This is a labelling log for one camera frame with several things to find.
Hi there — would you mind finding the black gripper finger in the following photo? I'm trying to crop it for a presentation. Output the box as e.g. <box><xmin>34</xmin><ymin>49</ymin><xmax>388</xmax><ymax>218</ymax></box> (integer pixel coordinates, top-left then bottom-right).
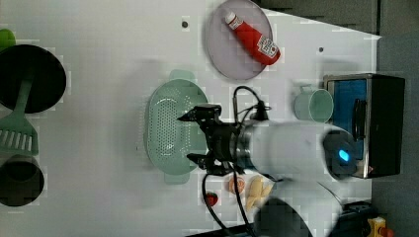
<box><xmin>178</xmin><ymin>110</ymin><xmax>197</xmax><ymax>121</ymax></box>
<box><xmin>187</xmin><ymin>153</ymin><xmax>208</xmax><ymax>169</ymax></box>

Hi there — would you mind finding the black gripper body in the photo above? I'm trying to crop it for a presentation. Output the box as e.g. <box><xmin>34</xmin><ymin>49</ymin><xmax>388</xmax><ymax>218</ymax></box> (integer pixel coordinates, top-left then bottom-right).
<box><xmin>193</xmin><ymin>104</ymin><xmax>243</xmax><ymax>175</ymax></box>

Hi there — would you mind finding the green plastic strainer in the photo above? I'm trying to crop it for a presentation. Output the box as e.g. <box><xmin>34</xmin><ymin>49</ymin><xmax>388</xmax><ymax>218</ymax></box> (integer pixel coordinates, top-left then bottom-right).
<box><xmin>144</xmin><ymin>69</ymin><xmax>208</xmax><ymax>185</ymax></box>

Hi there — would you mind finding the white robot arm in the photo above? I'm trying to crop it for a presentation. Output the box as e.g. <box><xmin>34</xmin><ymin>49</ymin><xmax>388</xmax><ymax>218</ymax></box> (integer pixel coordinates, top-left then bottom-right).
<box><xmin>179</xmin><ymin>104</ymin><xmax>358</xmax><ymax>237</ymax></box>

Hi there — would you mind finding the red strawberry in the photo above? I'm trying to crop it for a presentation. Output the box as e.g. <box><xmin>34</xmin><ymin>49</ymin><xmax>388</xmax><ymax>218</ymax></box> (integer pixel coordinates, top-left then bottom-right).
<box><xmin>205</xmin><ymin>192</ymin><xmax>218</xmax><ymax>206</ymax></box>

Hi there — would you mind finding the orange half slice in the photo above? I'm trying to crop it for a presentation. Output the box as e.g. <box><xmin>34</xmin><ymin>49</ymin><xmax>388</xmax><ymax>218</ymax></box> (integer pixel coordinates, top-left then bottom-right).
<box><xmin>228</xmin><ymin>177</ymin><xmax>246</xmax><ymax>194</ymax></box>

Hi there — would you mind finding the peeled banana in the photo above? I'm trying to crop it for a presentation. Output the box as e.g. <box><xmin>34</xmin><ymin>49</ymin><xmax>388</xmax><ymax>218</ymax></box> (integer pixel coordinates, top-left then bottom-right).
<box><xmin>246</xmin><ymin>176</ymin><xmax>273</xmax><ymax>211</ymax></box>

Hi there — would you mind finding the grey round plate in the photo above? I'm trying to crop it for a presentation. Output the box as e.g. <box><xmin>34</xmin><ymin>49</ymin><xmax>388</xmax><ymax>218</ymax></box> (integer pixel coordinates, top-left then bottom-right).
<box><xmin>205</xmin><ymin>0</ymin><xmax>273</xmax><ymax>80</ymax></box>

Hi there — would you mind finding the red ketchup bottle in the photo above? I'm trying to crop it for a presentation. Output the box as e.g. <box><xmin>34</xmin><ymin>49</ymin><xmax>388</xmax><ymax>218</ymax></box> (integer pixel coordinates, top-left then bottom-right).
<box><xmin>224</xmin><ymin>11</ymin><xmax>281</xmax><ymax>65</ymax></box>

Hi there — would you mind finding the green mug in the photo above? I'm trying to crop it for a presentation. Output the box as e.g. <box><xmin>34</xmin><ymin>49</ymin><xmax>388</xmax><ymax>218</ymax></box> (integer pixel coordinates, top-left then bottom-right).
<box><xmin>293</xmin><ymin>85</ymin><xmax>334</xmax><ymax>122</ymax></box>

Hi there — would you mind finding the black toaster oven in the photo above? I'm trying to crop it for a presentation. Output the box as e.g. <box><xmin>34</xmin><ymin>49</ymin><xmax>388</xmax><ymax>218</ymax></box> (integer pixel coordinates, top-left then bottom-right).
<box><xmin>323</xmin><ymin>73</ymin><xmax>405</xmax><ymax>179</ymax></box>

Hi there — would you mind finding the green slotted spatula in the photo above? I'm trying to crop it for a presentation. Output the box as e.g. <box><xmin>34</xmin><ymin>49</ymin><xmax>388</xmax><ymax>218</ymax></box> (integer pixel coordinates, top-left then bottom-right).
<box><xmin>0</xmin><ymin>80</ymin><xmax>39</xmax><ymax>156</ymax></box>

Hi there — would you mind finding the yellow red toy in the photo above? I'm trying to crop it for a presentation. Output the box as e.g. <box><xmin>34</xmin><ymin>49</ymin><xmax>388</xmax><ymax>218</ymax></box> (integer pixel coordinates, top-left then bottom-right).
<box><xmin>368</xmin><ymin>217</ymin><xmax>394</xmax><ymax>237</ymax></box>

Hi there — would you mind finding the dark grey pot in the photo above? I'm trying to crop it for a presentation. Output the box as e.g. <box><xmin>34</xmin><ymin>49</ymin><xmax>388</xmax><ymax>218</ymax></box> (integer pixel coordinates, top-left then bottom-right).
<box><xmin>0</xmin><ymin>155</ymin><xmax>44</xmax><ymax>207</ymax></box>

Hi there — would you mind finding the black frying pan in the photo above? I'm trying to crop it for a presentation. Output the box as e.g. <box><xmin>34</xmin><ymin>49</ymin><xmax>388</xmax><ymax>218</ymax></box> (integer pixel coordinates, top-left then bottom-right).
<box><xmin>0</xmin><ymin>44</ymin><xmax>67</xmax><ymax>114</ymax></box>

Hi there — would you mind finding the lime green object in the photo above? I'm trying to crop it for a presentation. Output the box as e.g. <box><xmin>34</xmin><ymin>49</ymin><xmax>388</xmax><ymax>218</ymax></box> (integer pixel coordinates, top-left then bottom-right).
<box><xmin>0</xmin><ymin>29</ymin><xmax>16</xmax><ymax>50</ymax></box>

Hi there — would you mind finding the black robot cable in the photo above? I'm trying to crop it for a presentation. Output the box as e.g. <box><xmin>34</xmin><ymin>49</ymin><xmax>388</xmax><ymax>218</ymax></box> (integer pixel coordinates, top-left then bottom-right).
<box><xmin>201</xmin><ymin>85</ymin><xmax>273</xmax><ymax>237</ymax></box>

